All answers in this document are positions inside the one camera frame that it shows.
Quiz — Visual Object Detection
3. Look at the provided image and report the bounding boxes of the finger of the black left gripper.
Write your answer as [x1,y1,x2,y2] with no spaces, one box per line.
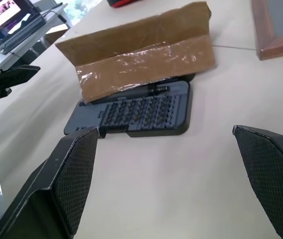
[0,65,41,88]

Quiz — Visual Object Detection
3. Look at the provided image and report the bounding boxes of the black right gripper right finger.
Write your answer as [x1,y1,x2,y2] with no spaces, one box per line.
[231,125,283,239]

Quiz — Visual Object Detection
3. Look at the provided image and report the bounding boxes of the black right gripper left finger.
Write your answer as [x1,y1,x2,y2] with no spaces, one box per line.
[0,126,99,239]

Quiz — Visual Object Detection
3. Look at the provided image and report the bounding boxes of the laptop with lit screen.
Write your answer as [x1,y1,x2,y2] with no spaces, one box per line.
[0,0,46,55]

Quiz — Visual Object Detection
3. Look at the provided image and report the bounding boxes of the dark screwdriver bit set case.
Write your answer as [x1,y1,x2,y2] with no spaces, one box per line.
[63,72,196,138]

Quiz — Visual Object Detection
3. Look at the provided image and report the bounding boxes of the white side desk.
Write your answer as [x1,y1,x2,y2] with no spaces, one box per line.
[0,2,69,66]

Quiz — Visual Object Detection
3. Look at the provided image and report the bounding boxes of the brown cardboard box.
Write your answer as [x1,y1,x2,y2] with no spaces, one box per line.
[44,23,70,45]

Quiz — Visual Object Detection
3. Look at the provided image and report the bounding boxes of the brown taped cardboard lid cover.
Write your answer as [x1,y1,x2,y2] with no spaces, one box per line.
[55,1,218,105]

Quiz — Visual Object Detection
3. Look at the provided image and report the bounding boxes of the red and black case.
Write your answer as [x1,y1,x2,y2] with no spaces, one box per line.
[105,0,142,8]

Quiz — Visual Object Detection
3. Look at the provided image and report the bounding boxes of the wooden framed board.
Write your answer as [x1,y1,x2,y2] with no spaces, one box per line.
[251,0,283,61]

